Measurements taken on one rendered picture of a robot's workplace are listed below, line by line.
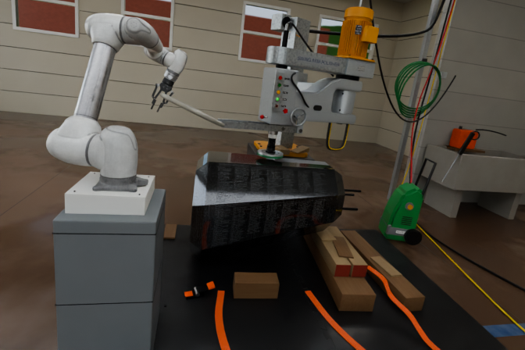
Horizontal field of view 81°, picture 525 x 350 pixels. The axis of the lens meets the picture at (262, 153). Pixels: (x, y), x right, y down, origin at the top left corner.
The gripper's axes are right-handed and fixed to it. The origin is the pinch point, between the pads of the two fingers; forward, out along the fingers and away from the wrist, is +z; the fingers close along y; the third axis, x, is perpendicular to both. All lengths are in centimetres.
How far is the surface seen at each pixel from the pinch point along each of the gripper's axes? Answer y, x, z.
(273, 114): 77, 3, -33
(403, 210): 250, 35, -14
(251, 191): 84, -15, 23
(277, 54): 59, 1, -73
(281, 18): 58, 70, -122
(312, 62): 86, 5, -82
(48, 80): -302, 618, 94
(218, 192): 63, -17, 34
